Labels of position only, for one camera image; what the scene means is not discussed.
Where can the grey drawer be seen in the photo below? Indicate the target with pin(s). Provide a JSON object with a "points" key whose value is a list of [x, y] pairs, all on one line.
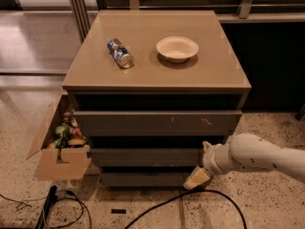
{"points": [[147, 157], [145, 123], [143, 179]]}

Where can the metal window frame railing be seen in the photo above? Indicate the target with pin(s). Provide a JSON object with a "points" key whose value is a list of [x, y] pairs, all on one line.
{"points": [[238, 17]]}

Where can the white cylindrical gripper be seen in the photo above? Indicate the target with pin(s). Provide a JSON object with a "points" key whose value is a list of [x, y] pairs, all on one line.
{"points": [[211, 158]]}

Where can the blue silver soda can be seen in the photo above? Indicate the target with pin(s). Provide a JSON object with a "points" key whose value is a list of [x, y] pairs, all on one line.
{"points": [[120, 54]]}

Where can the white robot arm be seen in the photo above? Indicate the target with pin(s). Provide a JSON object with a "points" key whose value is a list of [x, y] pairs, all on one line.
{"points": [[246, 153]]}

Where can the grey top drawer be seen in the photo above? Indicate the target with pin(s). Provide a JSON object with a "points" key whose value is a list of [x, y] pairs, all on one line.
{"points": [[145, 123]]}

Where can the white paper bowl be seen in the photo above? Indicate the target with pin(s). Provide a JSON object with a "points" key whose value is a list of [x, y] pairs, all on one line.
{"points": [[177, 49]]}

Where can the toy items in box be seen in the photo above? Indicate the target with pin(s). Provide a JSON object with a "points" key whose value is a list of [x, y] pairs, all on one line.
{"points": [[68, 134]]}

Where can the small black floor tag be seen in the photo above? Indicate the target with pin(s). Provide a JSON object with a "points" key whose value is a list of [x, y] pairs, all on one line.
{"points": [[118, 211]]}

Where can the black power strip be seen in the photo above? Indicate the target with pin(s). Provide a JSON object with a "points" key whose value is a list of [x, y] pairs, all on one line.
{"points": [[49, 201]]}

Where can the grey bottom drawer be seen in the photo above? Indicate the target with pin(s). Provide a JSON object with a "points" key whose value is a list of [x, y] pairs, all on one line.
{"points": [[143, 179]]}

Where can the grey three-drawer cabinet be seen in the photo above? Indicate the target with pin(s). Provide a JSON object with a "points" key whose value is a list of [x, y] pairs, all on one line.
{"points": [[212, 80]]}

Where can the open cardboard box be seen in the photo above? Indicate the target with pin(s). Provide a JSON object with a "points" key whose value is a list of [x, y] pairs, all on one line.
{"points": [[58, 164]]}

